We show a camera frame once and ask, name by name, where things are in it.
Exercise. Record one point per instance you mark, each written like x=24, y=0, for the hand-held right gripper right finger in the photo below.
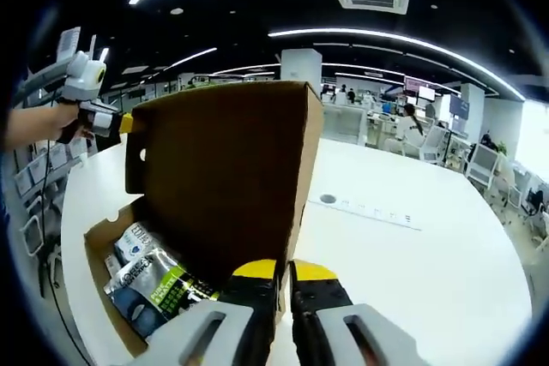
x=317, y=297

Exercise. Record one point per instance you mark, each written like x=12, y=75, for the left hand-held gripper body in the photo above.
x=83, y=74

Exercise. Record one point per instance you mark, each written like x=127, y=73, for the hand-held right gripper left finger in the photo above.
x=253, y=297

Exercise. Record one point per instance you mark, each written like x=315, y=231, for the black and green pouch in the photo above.
x=150, y=293

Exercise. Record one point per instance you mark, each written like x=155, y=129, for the white blue wet wipes pack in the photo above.
x=135, y=242

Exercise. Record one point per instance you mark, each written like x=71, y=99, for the brown cardboard shoe box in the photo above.
x=223, y=169

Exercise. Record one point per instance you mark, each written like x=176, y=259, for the person's left hand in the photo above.
x=64, y=122

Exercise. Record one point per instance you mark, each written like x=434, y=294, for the grey storage shelf rack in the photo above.
x=40, y=169

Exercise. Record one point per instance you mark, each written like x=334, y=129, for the white office chair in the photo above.
x=484, y=169

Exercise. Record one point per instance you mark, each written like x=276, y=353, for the wall screen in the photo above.
x=422, y=89

